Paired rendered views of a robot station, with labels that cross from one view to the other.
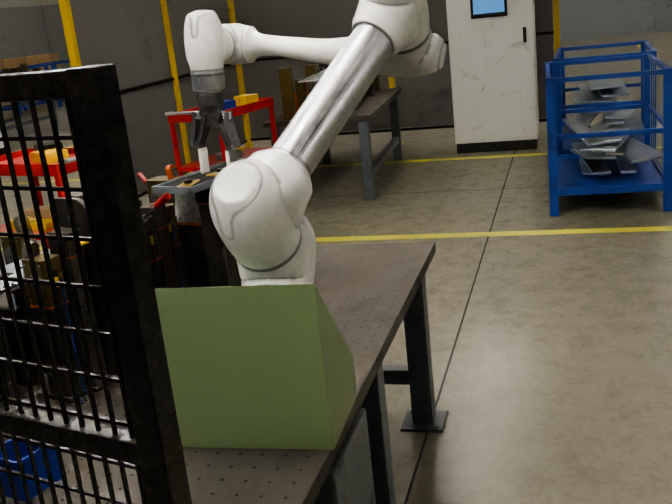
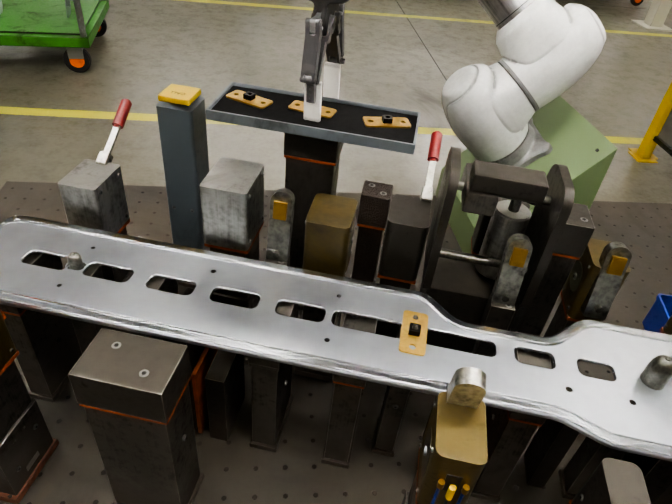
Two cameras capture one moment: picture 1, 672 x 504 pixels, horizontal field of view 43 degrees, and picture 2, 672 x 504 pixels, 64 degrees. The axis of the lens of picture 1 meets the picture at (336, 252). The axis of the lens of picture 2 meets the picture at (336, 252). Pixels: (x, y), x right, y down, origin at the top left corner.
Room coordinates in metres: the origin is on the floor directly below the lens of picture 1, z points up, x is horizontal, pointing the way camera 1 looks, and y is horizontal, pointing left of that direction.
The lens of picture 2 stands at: (2.69, 1.16, 1.57)
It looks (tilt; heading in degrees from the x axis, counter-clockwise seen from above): 38 degrees down; 245
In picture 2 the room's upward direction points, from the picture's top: 7 degrees clockwise
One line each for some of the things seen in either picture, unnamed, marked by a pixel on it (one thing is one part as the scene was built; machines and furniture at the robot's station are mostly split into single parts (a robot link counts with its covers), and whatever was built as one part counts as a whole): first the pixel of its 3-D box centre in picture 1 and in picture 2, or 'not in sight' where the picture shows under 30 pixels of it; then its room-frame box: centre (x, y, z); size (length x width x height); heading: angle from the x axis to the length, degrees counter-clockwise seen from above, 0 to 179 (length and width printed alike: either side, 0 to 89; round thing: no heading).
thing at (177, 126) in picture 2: not in sight; (189, 200); (2.58, 0.18, 0.92); 0.08 x 0.08 x 0.44; 58
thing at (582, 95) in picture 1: (603, 103); not in sight; (7.52, -2.49, 0.48); 1.20 x 0.80 x 0.95; 162
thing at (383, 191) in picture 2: (164, 274); (363, 277); (2.31, 0.49, 0.90); 0.05 x 0.05 x 0.40; 58
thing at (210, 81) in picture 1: (208, 81); not in sight; (2.35, 0.29, 1.41); 0.09 x 0.09 x 0.06
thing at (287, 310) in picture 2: not in sight; (273, 371); (2.52, 0.61, 0.84); 0.12 x 0.05 x 0.29; 58
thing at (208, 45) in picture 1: (206, 39); not in sight; (2.36, 0.28, 1.52); 0.13 x 0.11 x 0.16; 159
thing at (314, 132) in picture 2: (214, 174); (316, 115); (2.36, 0.31, 1.16); 0.37 x 0.14 x 0.02; 148
